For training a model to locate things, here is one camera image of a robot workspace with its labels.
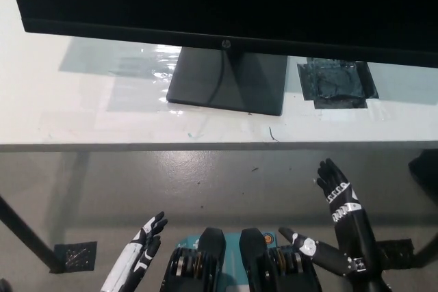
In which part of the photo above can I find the black tape patch on desk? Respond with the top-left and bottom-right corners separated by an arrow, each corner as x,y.
296,57 -> 381,110

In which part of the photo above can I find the black bulky object on floor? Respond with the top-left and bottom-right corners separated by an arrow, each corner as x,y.
407,150 -> 438,201

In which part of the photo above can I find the black metal table leg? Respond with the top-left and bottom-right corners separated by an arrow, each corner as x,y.
0,194 -> 66,273

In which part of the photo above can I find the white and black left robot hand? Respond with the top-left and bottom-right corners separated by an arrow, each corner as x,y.
100,211 -> 170,292

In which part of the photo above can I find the clear plastic film sheet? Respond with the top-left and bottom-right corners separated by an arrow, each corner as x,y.
59,39 -> 183,85

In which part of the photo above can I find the black floor tape patch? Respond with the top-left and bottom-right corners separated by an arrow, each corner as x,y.
375,238 -> 415,268
53,241 -> 98,271

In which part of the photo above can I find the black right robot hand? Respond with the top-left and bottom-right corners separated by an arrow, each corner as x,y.
278,158 -> 378,278

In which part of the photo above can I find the black HP computer monitor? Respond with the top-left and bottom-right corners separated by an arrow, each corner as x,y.
5,0 -> 438,117

